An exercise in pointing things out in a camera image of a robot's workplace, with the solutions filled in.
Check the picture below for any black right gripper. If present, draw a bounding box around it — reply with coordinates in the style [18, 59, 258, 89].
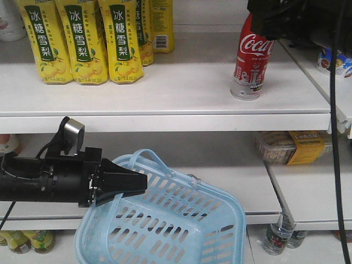
[247, 1, 351, 51]

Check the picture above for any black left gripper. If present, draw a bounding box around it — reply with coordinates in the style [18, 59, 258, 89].
[41, 147, 148, 207]

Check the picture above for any light blue plastic basket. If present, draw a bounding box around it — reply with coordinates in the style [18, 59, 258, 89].
[74, 149, 246, 263]

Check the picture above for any red Coca-Cola aluminium bottle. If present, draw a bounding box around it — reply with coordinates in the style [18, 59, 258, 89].
[230, 14, 274, 101]

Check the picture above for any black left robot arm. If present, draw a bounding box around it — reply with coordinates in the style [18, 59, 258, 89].
[1, 147, 148, 207]

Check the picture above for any blue white cookie tub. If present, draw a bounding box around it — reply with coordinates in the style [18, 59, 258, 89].
[317, 48, 351, 78]

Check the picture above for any clear cracker tray yellow label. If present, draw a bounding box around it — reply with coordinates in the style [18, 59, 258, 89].
[255, 130, 333, 165]

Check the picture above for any yellow pear drink bottle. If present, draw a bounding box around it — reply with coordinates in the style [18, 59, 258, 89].
[55, 1, 109, 85]
[16, 1, 74, 85]
[98, 0, 144, 85]

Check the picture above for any clear water bottle red label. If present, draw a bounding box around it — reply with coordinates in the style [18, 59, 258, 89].
[262, 213, 295, 255]

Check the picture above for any black cable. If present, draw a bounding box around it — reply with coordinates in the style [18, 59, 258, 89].
[328, 0, 352, 264]

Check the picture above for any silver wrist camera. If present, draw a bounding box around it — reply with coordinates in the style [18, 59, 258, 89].
[59, 117, 85, 155]

